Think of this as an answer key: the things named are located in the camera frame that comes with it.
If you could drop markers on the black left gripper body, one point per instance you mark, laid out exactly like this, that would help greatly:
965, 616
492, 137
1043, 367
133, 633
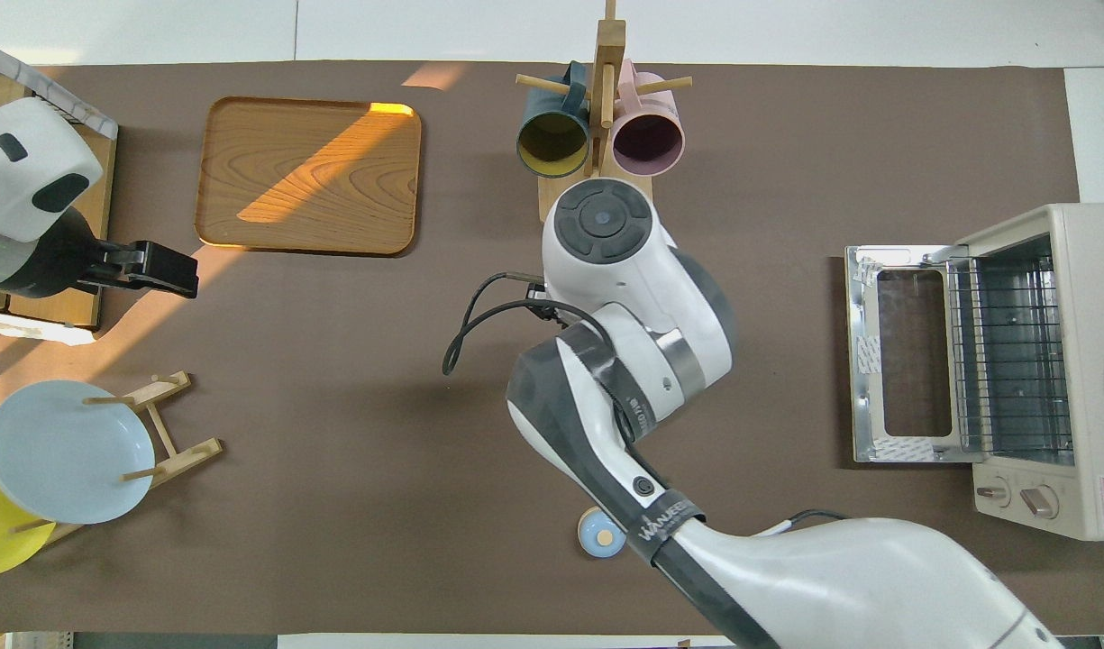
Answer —
56, 261

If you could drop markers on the white toaster oven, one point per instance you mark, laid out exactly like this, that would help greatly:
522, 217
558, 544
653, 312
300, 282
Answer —
1101, 361

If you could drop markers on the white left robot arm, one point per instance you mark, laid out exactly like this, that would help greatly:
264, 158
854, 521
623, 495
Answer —
20, 171

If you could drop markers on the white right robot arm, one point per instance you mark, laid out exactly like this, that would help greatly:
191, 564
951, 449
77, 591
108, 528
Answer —
624, 270

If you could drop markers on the wooden tray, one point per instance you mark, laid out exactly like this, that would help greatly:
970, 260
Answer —
308, 180

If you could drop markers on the wooden plate rack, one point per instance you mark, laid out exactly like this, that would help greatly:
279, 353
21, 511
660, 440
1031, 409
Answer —
187, 455

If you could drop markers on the light blue plate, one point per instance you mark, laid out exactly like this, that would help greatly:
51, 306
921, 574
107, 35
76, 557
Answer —
65, 460

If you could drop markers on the brown table mat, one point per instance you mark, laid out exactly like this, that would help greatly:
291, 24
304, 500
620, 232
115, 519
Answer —
335, 406

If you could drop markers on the dark blue mug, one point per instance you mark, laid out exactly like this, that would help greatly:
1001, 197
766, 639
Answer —
552, 144

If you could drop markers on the wooden mug rack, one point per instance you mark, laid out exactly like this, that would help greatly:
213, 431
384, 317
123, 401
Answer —
608, 54

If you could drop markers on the pink mug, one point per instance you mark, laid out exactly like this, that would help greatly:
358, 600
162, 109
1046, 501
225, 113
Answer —
649, 140

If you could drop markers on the blue jar with wooden knob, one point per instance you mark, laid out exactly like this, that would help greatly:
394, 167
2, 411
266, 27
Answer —
597, 539

